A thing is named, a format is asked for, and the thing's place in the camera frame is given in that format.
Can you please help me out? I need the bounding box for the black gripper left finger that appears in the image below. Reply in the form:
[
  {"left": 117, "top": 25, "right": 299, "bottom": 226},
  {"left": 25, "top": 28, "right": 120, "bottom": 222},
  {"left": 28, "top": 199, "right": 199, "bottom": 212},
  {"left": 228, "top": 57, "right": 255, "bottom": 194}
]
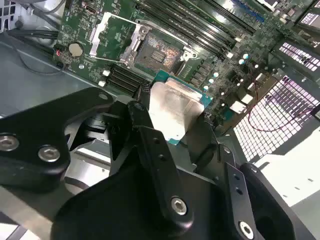
[{"left": 0, "top": 86, "right": 195, "bottom": 232}]

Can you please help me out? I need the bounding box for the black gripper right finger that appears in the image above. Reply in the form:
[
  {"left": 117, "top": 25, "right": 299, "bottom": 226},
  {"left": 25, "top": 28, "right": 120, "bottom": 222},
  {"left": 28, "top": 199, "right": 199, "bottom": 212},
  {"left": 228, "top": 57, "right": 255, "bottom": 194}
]
[{"left": 189, "top": 112, "right": 318, "bottom": 240}]

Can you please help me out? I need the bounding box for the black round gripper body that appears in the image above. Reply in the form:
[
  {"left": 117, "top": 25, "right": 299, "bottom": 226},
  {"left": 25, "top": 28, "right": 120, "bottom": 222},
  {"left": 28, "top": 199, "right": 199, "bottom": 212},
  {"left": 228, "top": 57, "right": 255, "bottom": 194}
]
[{"left": 53, "top": 147, "right": 242, "bottom": 240}]

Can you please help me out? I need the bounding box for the silver topped CPU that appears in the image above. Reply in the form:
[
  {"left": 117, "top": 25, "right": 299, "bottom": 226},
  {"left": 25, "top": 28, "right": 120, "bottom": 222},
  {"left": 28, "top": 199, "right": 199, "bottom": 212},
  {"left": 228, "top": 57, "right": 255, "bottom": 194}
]
[{"left": 146, "top": 69, "right": 214, "bottom": 151}]

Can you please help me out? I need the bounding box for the metal socket cover frame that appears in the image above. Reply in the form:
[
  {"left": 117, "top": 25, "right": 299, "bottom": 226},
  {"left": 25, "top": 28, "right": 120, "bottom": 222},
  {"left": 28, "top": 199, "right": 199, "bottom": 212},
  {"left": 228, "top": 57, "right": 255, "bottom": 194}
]
[{"left": 88, "top": 11, "right": 142, "bottom": 63}]

